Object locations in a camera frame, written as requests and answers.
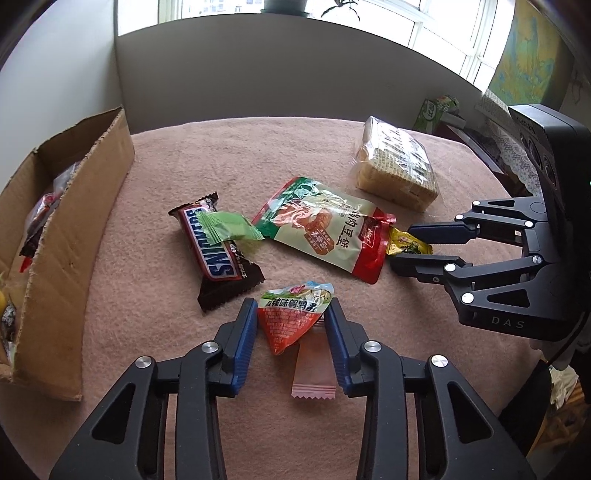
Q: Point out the green and red snack pouch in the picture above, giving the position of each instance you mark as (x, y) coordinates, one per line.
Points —
(314, 221)

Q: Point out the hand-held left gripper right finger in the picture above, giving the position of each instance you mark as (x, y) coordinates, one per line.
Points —
(336, 346)

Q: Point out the dark red box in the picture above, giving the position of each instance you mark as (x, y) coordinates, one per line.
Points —
(475, 143)

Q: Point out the brown cardboard box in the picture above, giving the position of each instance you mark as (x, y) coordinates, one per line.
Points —
(69, 277)

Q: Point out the green and yellow wall map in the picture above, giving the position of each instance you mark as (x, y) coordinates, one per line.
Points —
(526, 55)

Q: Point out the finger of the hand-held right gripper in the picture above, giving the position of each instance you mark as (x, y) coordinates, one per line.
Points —
(429, 267)
(443, 230)

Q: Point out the pink wrapped candy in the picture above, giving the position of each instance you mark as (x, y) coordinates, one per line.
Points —
(314, 369)

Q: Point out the small yellow snack packet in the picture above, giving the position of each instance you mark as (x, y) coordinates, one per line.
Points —
(406, 242)

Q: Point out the clear-wrapped cracker package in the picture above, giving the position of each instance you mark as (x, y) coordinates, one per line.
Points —
(392, 161)

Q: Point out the green carton on shelf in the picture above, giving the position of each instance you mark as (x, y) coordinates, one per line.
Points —
(429, 113)

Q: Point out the red and green triangular packet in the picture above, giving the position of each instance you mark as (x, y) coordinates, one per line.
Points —
(286, 323)

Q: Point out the green wrapped candy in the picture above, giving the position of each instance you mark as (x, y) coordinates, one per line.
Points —
(226, 226)

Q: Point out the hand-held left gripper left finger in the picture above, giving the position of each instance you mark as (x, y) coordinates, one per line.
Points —
(244, 341)

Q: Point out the white lace cloth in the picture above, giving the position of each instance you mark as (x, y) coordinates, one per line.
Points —
(512, 147)

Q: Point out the potted spider plant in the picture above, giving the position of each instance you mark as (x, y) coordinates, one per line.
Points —
(286, 5)

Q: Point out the white-framed window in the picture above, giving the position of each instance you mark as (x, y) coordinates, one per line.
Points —
(392, 23)

